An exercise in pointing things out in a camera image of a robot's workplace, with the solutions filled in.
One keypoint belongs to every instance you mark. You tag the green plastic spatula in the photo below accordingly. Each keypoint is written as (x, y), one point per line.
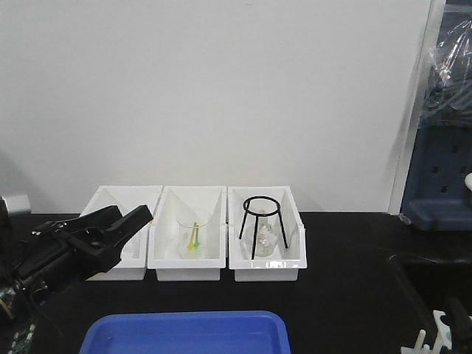
(197, 241)

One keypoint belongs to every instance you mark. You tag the middle white storage bin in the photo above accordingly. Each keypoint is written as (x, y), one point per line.
(181, 202)

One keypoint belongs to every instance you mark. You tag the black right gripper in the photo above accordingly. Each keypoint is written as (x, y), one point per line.
(460, 326)

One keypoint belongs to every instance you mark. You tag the right white storage bin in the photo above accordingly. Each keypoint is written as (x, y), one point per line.
(284, 264)

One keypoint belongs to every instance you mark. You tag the green circuit board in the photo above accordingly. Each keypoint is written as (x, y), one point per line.
(18, 321)

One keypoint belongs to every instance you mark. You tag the left white storage bin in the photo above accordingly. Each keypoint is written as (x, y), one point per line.
(133, 264)

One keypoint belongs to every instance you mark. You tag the white test tube rack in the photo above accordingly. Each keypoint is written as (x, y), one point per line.
(442, 338)

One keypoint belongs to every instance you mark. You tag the glass beaker in left bin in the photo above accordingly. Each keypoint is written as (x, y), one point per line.
(132, 248)

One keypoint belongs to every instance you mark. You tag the glass beaker with spatulas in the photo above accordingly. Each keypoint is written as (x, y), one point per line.
(184, 233)

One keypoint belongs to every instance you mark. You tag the white storage bin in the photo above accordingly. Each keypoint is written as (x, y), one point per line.
(181, 202)
(133, 264)
(284, 264)

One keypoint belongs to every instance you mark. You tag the clear plastic bag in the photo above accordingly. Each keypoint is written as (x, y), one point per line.
(448, 95)

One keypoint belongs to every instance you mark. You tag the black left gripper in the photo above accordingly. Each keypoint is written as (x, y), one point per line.
(65, 252)

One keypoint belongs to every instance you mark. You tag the yellow plastic spatula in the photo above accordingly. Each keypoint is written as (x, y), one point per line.
(190, 245)

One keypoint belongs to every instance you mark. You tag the glass flask under tripod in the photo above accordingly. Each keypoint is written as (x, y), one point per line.
(259, 240)

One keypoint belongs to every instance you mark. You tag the blue plastic tray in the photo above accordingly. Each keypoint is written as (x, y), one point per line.
(246, 331)

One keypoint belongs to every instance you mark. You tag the grey-blue pegboard drying rack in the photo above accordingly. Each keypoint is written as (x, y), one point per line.
(435, 198)

